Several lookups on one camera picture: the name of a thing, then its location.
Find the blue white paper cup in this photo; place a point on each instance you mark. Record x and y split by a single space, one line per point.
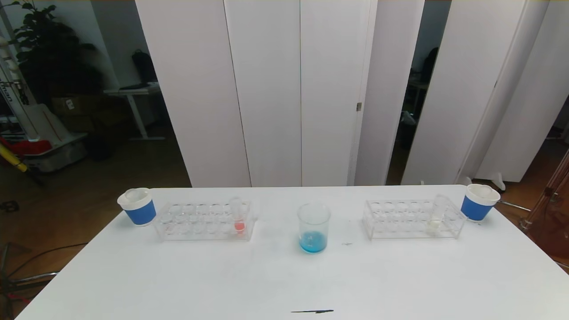
140 212
475 208

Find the clear plastic test tube rack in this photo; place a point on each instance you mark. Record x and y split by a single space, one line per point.
204 222
400 222

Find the white screen foot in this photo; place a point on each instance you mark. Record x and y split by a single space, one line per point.
498 181

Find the clear glass beaker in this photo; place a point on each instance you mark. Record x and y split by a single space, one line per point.
314 242

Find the black backpack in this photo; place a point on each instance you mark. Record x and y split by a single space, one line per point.
144 66

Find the test tube with yellow pigment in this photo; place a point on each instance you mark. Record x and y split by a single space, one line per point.
434 226

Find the brown cardboard box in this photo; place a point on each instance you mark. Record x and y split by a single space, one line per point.
78 106

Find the white folding screen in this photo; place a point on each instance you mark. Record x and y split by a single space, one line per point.
266 66
471 66

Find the brown metal stand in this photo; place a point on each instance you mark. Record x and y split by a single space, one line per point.
551 222

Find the white banner stand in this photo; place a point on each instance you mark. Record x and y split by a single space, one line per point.
13 89

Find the white machine base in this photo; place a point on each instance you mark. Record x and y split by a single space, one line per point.
53 151

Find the red plastic object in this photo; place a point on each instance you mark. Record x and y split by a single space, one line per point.
26 146

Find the dark green potted plant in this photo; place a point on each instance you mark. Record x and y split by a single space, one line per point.
49 53

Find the white desk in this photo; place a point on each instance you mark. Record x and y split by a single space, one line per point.
129 90

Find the yellow pole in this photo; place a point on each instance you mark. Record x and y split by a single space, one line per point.
11 158

